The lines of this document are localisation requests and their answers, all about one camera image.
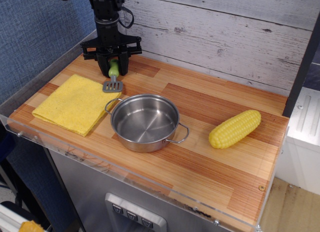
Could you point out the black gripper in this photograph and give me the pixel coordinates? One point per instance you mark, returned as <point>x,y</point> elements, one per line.
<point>110,42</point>

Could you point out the green handled grey spatula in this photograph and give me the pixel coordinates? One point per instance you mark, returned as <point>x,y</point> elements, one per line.
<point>113,85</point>

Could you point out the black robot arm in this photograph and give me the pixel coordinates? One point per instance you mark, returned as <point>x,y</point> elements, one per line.
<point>109,10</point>

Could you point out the yellow plastic corn cob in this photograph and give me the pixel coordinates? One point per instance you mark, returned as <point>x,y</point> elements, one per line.
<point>234,129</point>

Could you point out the yellow folded cloth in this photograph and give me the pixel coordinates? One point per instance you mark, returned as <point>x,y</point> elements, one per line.
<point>76,105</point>

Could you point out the stainless steel pot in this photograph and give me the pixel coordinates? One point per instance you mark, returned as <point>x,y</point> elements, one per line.
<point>146,123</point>

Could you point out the clear acrylic edge guard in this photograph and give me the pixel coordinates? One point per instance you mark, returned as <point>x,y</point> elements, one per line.
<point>162,182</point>

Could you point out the silver dispenser button panel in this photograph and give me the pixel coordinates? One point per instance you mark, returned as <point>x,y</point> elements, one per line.
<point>129,217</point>

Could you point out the yellow black object bottom left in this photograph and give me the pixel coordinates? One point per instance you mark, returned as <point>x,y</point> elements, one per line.
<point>30,226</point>

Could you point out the white aluminium block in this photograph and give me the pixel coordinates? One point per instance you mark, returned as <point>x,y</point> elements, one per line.
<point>299,160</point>

